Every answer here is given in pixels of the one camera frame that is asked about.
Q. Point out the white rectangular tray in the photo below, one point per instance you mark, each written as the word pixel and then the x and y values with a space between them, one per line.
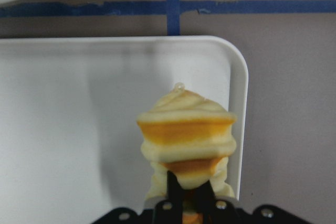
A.
pixel 70 146

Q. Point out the yellow toy bread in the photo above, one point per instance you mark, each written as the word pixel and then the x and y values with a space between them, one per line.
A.
pixel 190 136

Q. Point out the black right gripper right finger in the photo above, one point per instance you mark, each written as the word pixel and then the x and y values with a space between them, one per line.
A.
pixel 215 209

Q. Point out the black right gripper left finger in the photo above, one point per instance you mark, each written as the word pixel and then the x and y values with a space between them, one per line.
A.
pixel 170 210

